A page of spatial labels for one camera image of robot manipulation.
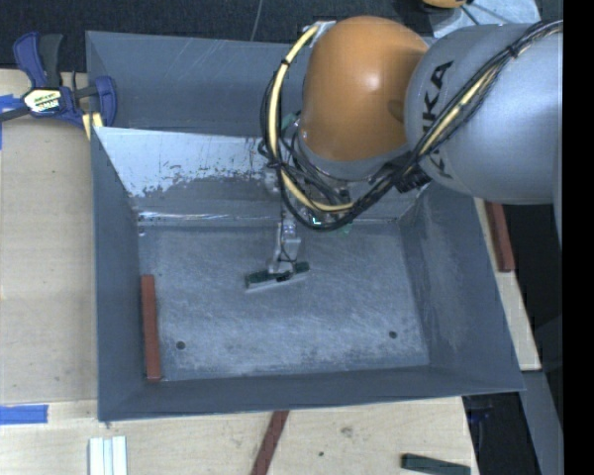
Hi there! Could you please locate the dark green block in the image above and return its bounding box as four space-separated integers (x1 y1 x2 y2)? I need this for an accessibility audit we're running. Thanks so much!
244 260 312 295

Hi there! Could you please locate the grey metal bin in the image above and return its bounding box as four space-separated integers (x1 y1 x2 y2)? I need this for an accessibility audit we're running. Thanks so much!
84 30 527 423

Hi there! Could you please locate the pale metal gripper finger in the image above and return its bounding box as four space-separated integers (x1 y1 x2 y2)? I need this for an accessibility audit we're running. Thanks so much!
268 220 290 273
281 237 303 277

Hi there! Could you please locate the red-brown flat block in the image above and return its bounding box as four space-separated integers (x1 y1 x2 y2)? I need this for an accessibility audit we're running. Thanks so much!
140 273 163 384
484 201 518 273
249 410 291 475

